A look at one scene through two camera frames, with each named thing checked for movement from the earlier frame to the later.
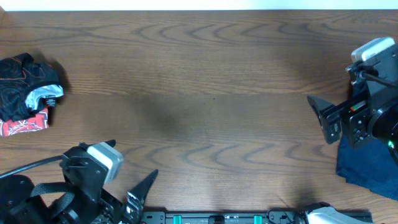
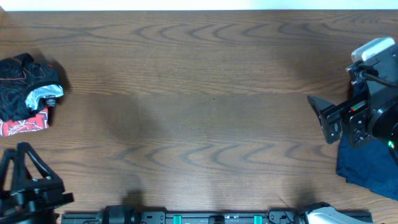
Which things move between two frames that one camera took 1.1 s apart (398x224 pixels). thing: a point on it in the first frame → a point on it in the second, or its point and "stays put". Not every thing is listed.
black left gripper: x=119 y=205 → x=35 y=190
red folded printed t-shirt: x=39 y=122 stays put
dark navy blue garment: x=373 y=166 stays put
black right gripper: x=357 y=113 stays put
